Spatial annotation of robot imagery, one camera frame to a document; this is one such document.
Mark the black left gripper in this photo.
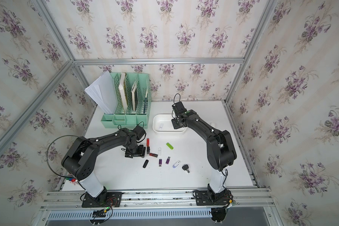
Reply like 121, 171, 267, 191
127, 143, 147, 159

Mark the black usb drive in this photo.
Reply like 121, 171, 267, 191
143, 160, 149, 169

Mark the white storage box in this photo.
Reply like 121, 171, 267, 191
152, 114, 187, 135

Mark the lilac white usb drive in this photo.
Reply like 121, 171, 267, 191
172, 161, 181, 169

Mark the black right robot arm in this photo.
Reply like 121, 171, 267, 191
171, 101, 237, 198

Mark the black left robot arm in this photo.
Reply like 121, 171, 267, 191
61, 125, 146, 202

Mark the red swivel usb drive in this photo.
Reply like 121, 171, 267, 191
149, 153, 158, 158

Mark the brown edge book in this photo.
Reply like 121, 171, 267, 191
131, 82, 137, 112

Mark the green desk file organizer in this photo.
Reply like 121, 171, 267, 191
101, 73, 152, 129

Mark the black round key fob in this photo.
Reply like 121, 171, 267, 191
182, 164, 190, 173

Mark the white paper stack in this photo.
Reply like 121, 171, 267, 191
85, 72, 117, 115

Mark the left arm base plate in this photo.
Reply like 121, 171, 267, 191
81, 192, 123, 208

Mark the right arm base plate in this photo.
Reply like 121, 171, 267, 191
192, 189, 233, 206

